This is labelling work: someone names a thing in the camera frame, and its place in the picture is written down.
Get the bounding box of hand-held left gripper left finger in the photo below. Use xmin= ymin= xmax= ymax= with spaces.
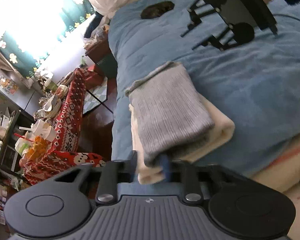
xmin=54 ymin=150 xmax=138 ymax=204

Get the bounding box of black cable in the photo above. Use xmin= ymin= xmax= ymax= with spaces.
xmin=275 ymin=14 xmax=300 ymax=53

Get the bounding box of dark curled-up cat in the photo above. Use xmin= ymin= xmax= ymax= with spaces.
xmin=141 ymin=1 xmax=175 ymax=20

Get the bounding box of green patterned window valance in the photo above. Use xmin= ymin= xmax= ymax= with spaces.
xmin=0 ymin=0 xmax=95 ymax=78

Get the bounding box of blue fleece blanket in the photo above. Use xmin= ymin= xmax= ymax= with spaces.
xmin=107 ymin=0 xmax=300 ymax=178

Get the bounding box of pile of tableware clutter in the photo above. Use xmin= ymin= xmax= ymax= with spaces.
xmin=15 ymin=69 xmax=75 ymax=160

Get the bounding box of dark blue cloth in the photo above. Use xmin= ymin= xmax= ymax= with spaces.
xmin=84 ymin=12 xmax=104 ymax=38

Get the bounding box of striped bed sheet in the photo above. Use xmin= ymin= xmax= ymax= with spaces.
xmin=250 ymin=132 xmax=300 ymax=193

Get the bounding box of black storage shelf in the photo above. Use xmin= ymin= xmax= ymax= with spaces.
xmin=0 ymin=109 xmax=24 ymax=228

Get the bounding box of silver fridge with magnets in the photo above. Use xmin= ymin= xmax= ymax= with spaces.
xmin=0 ymin=69 xmax=47 ymax=120

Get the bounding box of green checkered floor mat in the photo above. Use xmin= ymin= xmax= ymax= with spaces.
xmin=82 ymin=76 xmax=109 ymax=115

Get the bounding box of pile of plastic bags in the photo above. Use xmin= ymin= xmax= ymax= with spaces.
xmin=84 ymin=24 xmax=110 ymax=53

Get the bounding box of dark red nightstand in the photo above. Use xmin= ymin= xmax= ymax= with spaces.
xmin=85 ymin=40 xmax=118 ymax=79

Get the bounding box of red patterned tablecloth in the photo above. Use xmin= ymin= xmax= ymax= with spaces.
xmin=22 ymin=67 xmax=108 ymax=186

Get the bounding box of cream cloth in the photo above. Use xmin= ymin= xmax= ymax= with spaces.
xmin=129 ymin=97 xmax=235 ymax=184

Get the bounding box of gray knit sweater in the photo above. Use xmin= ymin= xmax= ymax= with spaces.
xmin=125 ymin=61 xmax=215 ymax=167

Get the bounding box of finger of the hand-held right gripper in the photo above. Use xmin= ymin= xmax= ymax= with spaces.
xmin=192 ymin=26 xmax=237 ymax=51
xmin=181 ymin=0 xmax=222 ymax=37

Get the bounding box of dark green bin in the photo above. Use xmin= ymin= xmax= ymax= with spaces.
xmin=96 ymin=54 xmax=118 ymax=78

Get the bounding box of pile of oranges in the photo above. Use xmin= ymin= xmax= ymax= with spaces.
xmin=27 ymin=135 xmax=49 ymax=160

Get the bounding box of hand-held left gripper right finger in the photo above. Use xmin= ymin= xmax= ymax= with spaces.
xmin=161 ymin=154 xmax=248 ymax=204

